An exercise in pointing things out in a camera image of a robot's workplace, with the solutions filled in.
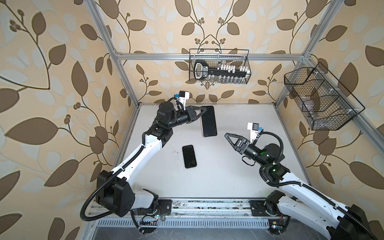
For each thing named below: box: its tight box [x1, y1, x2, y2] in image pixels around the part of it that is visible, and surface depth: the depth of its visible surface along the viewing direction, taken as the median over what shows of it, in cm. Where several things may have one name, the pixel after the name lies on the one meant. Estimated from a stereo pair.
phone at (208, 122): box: [200, 105, 218, 138], surface depth 69 cm
